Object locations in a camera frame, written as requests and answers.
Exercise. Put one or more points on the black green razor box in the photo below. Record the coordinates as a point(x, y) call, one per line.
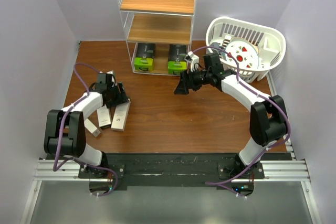
point(176, 60)
point(144, 57)

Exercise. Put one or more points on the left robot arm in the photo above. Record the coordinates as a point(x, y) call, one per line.
point(65, 133)

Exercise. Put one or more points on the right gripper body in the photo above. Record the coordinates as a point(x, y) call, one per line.
point(197, 79)

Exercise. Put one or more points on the small silver box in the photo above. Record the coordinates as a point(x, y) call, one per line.
point(94, 130)

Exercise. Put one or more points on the white wire wooden shelf rack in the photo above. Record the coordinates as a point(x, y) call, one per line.
point(161, 22)

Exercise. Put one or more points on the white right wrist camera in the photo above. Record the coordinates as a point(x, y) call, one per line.
point(193, 60)

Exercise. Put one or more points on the watermelon pattern plate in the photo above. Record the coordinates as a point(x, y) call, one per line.
point(244, 52)

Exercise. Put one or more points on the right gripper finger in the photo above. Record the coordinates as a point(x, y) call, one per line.
point(184, 75)
point(182, 88)

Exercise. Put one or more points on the aluminium frame rail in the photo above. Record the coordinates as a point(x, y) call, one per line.
point(162, 123)

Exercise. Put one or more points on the silver box with H logo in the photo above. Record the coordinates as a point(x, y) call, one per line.
point(104, 117)

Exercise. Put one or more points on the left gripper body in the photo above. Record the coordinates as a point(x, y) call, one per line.
point(116, 97)

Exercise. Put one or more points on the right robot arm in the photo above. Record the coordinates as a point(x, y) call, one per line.
point(268, 116)

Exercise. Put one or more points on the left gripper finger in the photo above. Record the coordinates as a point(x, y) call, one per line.
point(121, 88)
point(125, 98)

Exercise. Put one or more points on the narrow silver razor box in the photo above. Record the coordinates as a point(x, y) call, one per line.
point(120, 116)

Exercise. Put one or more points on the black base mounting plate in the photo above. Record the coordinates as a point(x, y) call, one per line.
point(174, 170)

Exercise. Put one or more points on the white plastic dish basket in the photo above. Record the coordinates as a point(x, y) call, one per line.
point(270, 42)

